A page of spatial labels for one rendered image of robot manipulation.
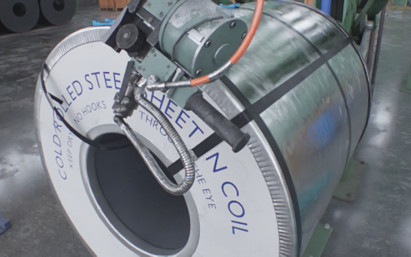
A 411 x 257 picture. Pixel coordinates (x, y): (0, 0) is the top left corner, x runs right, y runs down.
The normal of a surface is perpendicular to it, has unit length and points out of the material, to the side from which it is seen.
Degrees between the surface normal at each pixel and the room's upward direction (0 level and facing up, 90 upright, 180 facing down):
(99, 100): 90
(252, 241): 90
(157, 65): 58
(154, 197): 34
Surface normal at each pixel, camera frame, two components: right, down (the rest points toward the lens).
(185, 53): -0.70, 0.39
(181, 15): -0.34, -0.21
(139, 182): 0.69, -0.33
